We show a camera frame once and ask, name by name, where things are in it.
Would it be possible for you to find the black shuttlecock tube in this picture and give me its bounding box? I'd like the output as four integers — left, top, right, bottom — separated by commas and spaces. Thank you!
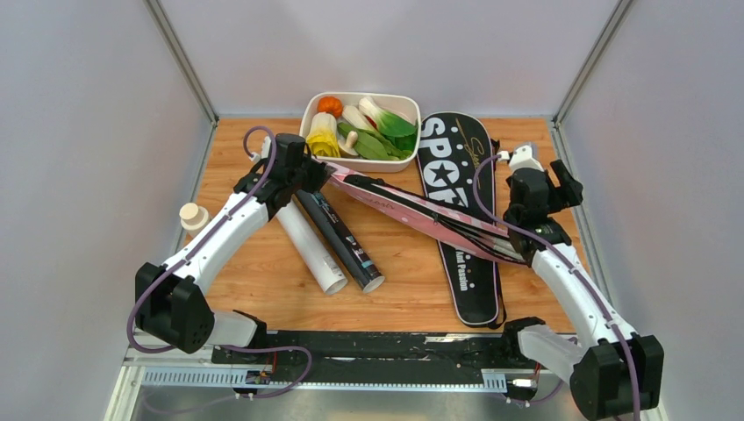
296, 190, 385, 294

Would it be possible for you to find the pink racket bag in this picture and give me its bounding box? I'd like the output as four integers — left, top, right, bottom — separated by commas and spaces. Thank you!
328, 162, 526, 266

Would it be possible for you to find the white shuttlecock tube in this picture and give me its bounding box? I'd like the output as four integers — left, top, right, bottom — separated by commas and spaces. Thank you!
275, 198, 347, 296

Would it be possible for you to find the black racket bag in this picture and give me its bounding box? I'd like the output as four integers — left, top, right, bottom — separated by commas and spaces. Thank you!
417, 111, 506, 330

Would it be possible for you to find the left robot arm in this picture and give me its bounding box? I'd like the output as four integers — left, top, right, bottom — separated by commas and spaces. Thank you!
126, 132, 332, 353

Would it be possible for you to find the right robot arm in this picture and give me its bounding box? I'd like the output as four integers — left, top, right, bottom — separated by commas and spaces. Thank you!
504, 159, 664, 420

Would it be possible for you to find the toy green leaf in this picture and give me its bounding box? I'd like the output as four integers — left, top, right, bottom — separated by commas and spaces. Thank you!
337, 122, 412, 161

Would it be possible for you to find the toy mushroom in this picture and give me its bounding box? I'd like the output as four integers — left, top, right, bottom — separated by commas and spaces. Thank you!
338, 131, 359, 158

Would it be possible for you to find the white vegetable tray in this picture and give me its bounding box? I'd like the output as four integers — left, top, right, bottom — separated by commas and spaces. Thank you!
299, 92, 423, 173

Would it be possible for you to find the toy bok choy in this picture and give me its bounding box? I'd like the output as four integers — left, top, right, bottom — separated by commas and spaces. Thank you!
341, 96, 419, 152

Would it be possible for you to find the toy napa cabbage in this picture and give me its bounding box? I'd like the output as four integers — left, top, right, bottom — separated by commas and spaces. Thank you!
305, 112, 340, 158

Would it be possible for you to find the toy pumpkin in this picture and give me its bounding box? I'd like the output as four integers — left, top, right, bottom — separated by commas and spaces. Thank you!
316, 96, 344, 118

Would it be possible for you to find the small white bottle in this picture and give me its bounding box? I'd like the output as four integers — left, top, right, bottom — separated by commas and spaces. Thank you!
179, 203, 211, 237

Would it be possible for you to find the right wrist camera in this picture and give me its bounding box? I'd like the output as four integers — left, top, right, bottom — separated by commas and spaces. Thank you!
497, 142, 545, 172

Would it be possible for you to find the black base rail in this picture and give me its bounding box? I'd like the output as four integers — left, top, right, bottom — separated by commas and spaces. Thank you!
125, 328, 583, 402

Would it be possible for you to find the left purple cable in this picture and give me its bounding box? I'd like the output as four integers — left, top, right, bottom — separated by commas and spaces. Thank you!
125, 125, 314, 401

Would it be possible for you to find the purple cable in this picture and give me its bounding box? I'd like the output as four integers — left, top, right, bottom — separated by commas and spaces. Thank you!
125, 125, 314, 401
471, 153, 642, 421

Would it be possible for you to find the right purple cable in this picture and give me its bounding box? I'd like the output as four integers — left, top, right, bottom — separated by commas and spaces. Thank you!
471, 153, 642, 421

